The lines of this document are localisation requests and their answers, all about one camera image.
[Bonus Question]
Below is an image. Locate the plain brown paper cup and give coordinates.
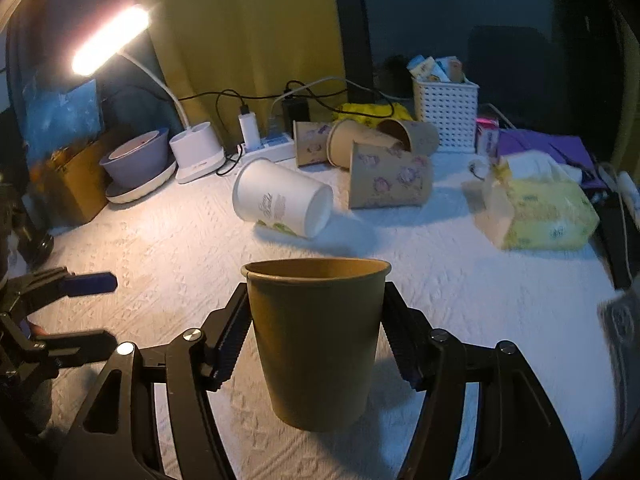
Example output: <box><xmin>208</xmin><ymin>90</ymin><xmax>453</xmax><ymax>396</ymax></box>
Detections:
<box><xmin>242</xmin><ymin>258</ymin><xmax>392</xmax><ymax>432</ymax></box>

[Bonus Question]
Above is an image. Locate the white printed paper cup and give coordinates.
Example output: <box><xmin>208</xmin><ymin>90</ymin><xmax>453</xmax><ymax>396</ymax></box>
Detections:
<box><xmin>232</xmin><ymin>158</ymin><xmax>333</xmax><ymax>238</ymax></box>

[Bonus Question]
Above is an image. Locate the front floral brown paper cup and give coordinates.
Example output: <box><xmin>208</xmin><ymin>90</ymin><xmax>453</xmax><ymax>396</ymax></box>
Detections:
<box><xmin>348</xmin><ymin>143</ymin><xmax>434</xmax><ymax>209</ymax></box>

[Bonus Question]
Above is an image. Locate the floral brown paper cup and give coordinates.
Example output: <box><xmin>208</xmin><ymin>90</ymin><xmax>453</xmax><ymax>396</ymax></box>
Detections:
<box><xmin>348</xmin><ymin>143</ymin><xmax>434</xmax><ymax>209</ymax></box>
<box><xmin>293</xmin><ymin>122</ymin><xmax>332</xmax><ymax>167</ymax></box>

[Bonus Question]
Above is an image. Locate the left floral brown paper cup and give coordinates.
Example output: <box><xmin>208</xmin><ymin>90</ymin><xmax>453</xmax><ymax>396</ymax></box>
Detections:
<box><xmin>293</xmin><ymin>122</ymin><xmax>332</xmax><ymax>167</ymax></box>

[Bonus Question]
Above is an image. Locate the back brown paper cup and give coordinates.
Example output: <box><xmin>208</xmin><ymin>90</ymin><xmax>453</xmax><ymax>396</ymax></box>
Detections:
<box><xmin>375</xmin><ymin>118</ymin><xmax>439</xmax><ymax>156</ymax></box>

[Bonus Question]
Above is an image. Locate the plain kraft lying cup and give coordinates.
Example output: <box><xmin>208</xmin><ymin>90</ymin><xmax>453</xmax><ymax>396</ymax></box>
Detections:
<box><xmin>326</xmin><ymin>119</ymin><xmax>404</xmax><ymax>169</ymax></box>

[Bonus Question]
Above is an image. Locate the brown cardboard box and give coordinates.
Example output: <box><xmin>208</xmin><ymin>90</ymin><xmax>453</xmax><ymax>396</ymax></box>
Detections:
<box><xmin>29</xmin><ymin>127</ymin><xmax>132</xmax><ymax>228</ymax></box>

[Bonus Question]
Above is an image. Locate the white tablecloth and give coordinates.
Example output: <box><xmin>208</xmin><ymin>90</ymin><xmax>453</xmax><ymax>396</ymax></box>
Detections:
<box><xmin>34</xmin><ymin>154</ymin><xmax>616</xmax><ymax>479</ymax></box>

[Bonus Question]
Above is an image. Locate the purple bowl stack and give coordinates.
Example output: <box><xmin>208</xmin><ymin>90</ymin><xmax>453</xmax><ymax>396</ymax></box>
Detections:
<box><xmin>100</xmin><ymin>128</ymin><xmax>177</xmax><ymax>205</ymax></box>

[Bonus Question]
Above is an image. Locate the smartphone in clear case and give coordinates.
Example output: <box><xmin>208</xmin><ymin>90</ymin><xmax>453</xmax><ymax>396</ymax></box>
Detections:
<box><xmin>598</xmin><ymin>286</ymin><xmax>639</xmax><ymax>441</ymax></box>

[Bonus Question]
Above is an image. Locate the white desk lamp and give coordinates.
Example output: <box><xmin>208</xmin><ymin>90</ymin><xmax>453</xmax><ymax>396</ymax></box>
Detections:
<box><xmin>70</xmin><ymin>4</ymin><xmax>236</xmax><ymax>183</ymax></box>

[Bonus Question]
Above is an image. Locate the yellow green tissue pack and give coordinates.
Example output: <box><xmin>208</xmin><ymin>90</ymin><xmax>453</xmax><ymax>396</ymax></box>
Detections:
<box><xmin>476</xmin><ymin>162</ymin><xmax>599</xmax><ymax>250</ymax></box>

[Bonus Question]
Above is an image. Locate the black box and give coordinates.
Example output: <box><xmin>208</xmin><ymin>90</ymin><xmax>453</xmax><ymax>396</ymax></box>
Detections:
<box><xmin>594</xmin><ymin>193</ymin><xmax>640</xmax><ymax>289</ymax></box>

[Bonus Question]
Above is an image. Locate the white phone charger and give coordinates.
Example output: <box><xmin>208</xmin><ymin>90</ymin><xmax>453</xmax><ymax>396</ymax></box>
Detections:
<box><xmin>239</xmin><ymin>104</ymin><xmax>262</xmax><ymax>152</ymax></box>

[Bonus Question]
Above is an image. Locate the white tube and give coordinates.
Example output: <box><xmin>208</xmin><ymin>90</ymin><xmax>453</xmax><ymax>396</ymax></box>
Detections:
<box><xmin>617</xmin><ymin>171</ymin><xmax>640</xmax><ymax>219</ymax></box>

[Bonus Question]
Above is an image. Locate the white power strip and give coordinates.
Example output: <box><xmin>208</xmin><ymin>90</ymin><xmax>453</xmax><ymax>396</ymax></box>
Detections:
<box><xmin>240</xmin><ymin>133</ymin><xmax>295</xmax><ymax>164</ymax></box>

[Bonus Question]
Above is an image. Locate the purple cloth bag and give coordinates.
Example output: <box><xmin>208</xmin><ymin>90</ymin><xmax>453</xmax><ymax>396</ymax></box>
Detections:
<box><xmin>497</xmin><ymin>129</ymin><xmax>604</xmax><ymax>190</ymax></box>

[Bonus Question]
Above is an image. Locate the pink small box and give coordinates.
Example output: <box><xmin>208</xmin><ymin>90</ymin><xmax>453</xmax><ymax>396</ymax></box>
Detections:
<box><xmin>475</xmin><ymin>117</ymin><xmax>500</xmax><ymax>158</ymax></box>

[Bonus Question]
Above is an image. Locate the yellow curtain left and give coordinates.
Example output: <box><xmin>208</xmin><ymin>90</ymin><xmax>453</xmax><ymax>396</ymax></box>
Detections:
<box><xmin>138</xmin><ymin>0</ymin><xmax>345</xmax><ymax>148</ymax></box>

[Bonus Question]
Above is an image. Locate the white perforated plastic basket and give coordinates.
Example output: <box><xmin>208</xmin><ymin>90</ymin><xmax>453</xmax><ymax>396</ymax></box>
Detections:
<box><xmin>408</xmin><ymin>55</ymin><xmax>478</xmax><ymax>153</ymax></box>

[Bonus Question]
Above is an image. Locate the yellow plastic bag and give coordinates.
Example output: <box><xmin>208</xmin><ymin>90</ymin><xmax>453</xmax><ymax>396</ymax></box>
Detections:
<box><xmin>332</xmin><ymin>102</ymin><xmax>413</xmax><ymax>128</ymax></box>

